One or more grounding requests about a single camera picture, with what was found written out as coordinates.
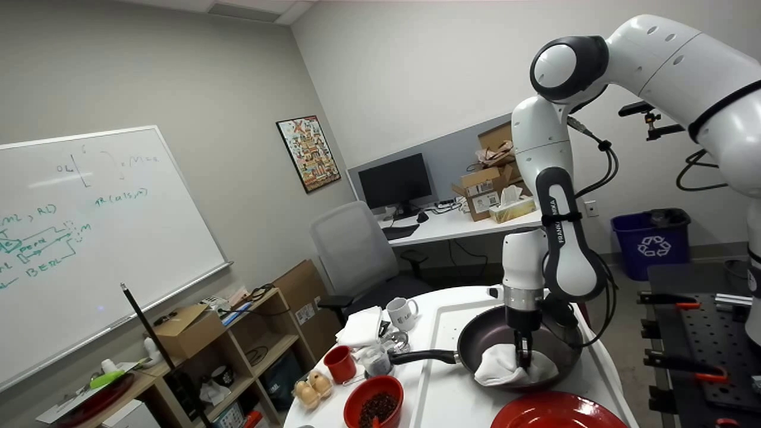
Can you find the white desk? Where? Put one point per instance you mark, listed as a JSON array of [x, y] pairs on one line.
[[458, 227]]

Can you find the round white table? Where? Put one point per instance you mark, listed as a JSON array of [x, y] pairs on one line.
[[328, 411]]

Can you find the white mug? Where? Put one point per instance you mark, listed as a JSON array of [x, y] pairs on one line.
[[403, 312]]

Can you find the cardboard box on shelf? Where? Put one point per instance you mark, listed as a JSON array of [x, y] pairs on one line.
[[187, 328]]

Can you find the dark frying pan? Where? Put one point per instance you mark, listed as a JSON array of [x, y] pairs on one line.
[[558, 337]]

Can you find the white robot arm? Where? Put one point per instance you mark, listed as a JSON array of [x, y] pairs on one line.
[[705, 86]]

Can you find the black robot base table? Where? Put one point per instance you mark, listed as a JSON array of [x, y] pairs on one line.
[[708, 366]]

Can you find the black pole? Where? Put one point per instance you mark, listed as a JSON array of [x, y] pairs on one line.
[[155, 340]]

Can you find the small glass jar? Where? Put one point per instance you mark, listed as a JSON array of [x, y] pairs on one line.
[[378, 365]]

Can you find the whiteboard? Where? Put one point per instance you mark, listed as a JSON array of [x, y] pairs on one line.
[[92, 228]]

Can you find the blue recycling bin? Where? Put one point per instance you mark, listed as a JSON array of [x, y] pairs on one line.
[[647, 237]]

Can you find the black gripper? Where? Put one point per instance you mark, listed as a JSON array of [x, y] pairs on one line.
[[523, 323]]

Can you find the grey office chair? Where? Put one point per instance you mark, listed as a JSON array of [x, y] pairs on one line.
[[360, 261]]

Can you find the white cutting board tray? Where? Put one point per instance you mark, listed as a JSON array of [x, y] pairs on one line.
[[444, 394]]

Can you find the red bowl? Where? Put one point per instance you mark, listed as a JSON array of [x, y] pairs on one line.
[[376, 402]]

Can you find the red plate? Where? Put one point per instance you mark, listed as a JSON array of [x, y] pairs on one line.
[[554, 409]]

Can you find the red mug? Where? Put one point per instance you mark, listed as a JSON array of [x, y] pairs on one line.
[[341, 365]]

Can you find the framed wall poster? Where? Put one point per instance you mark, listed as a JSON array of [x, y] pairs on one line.
[[309, 149]]

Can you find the bread rolls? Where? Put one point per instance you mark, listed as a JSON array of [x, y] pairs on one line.
[[312, 391]]

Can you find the wooden shelf unit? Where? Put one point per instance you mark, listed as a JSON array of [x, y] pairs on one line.
[[249, 342]]

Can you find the white towel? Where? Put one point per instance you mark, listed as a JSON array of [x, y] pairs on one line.
[[500, 366]]

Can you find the computer monitor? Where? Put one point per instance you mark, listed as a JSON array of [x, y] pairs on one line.
[[396, 183]]

